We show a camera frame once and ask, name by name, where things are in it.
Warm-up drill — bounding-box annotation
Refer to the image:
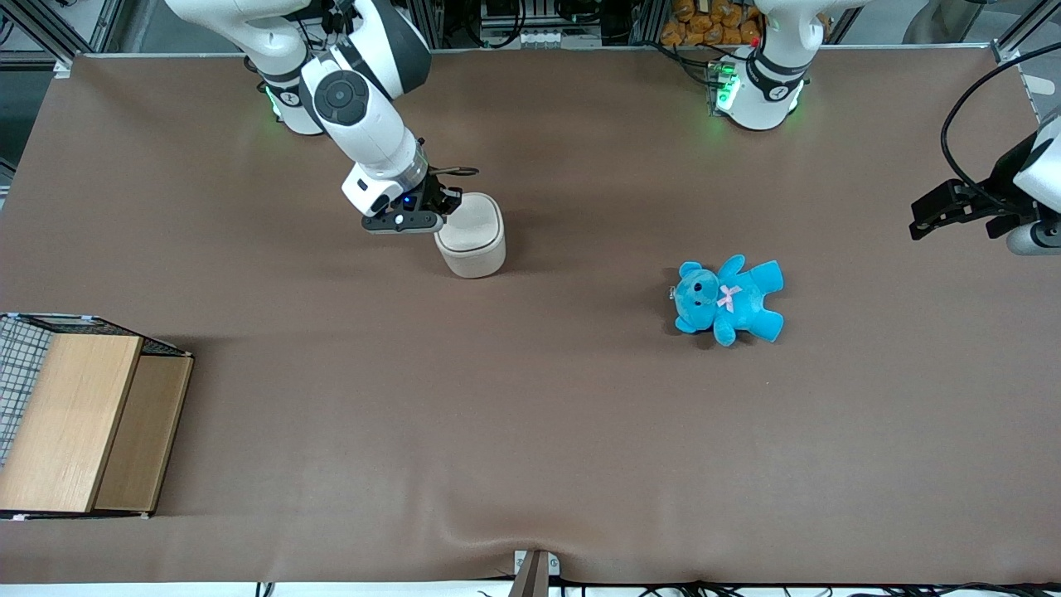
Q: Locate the wooden shelf rack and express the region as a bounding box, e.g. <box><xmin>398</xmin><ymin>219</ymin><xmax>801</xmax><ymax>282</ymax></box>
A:
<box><xmin>0</xmin><ymin>313</ymin><xmax>195</xmax><ymax>521</ymax></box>

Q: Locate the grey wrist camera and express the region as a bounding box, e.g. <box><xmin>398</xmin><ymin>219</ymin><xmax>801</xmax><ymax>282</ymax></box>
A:
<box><xmin>1006</xmin><ymin>221</ymin><xmax>1061</xmax><ymax>256</ymax></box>
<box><xmin>361</xmin><ymin>211</ymin><xmax>444</xmax><ymax>235</ymax></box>

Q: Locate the white wire mesh panel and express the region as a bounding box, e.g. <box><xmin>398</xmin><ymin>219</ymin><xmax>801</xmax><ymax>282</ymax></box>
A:
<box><xmin>0</xmin><ymin>316</ymin><xmax>52</xmax><ymax>467</ymax></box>

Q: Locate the white connector block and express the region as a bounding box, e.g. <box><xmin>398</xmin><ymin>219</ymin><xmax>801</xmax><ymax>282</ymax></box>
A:
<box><xmin>521</xmin><ymin>28</ymin><xmax>603</xmax><ymax>49</ymax></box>

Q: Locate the brown table cover mat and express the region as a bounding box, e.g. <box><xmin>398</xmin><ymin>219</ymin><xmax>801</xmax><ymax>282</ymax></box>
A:
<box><xmin>0</xmin><ymin>46</ymin><xmax>1061</xmax><ymax>586</ymax></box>

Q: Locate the blue teddy bear plush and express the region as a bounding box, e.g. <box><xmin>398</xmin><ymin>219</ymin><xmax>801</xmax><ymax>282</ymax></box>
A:
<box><xmin>670</xmin><ymin>255</ymin><xmax>785</xmax><ymax>347</ymax></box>

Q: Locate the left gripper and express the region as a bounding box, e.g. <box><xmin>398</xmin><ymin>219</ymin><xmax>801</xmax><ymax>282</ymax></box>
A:
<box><xmin>908</xmin><ymin>116</ymin><xmax>1061</xmax><ymax>242</ymax></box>

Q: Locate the beige lidded trash can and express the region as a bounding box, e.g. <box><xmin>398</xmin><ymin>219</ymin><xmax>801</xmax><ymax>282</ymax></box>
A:
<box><xmin>434</xmin><ymin>192</ymin><xmax>506</xmax><ymax>279</ymax></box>

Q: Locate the orange plush toys pile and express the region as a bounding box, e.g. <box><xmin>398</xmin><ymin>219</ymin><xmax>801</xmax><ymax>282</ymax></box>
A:
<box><xmin>660</xmin><ymin>0</ymin><xmax>765</xmax><ymax>47</ymax></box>

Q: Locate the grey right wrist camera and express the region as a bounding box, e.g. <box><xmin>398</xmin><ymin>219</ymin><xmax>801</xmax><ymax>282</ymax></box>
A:
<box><xmin>361</xmin><ymin>211</ymin><xmax>444</xmax><ymax>235</ymax></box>

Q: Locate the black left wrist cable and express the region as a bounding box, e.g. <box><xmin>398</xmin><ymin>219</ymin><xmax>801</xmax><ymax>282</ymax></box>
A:
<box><xmin>941</xmin><ymin>41</ymin><xmax>1061</xmax><ymax>204</ymax></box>

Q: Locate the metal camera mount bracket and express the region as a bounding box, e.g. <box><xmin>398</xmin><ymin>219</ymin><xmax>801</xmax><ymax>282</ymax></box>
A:
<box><xmin>507</xmin><ymin>549</ymin><xmax>561</xmax><ymax>597</ymax></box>

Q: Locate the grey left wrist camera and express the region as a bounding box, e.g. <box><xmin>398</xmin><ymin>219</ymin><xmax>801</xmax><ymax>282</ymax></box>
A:
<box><xmin>1006</xmin><ymin>221</ymin><xmax>1061</xmax><ymax>256</ymax></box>

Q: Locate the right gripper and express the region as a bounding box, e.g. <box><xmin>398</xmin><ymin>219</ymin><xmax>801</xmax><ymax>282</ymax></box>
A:
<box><xmin>342</xmin><ymin>163</ymin><xmax>463</xmax><ymax>219</ymax></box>

